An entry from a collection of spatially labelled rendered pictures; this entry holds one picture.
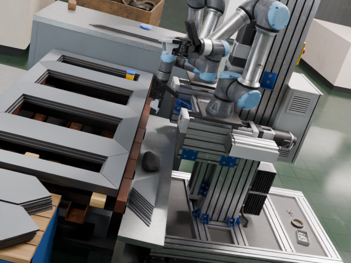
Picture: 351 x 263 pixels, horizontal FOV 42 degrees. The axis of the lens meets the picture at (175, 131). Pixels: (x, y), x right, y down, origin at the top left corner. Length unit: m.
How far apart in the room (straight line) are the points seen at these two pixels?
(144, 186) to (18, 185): 0.65
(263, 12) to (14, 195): 1.33
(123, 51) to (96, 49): 0.20
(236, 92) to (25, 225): 1.19
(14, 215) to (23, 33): 3.98
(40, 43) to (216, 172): 1.60
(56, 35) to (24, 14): 2.07
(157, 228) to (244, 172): 0.96
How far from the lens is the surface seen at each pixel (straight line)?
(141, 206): 2.13
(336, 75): 7.81
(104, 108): 2.60
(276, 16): 2.16
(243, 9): 2.26
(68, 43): 3.43
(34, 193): 1.84
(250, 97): 2.26
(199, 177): 2.88
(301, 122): 2.73
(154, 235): 2.02
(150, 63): 3.35
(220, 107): 2.40
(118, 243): 2.01
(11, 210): 1.76
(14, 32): 5.56
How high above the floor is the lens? 1.93
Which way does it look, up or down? 25 degrees down
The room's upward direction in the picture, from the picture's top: 16 degrees clockwise
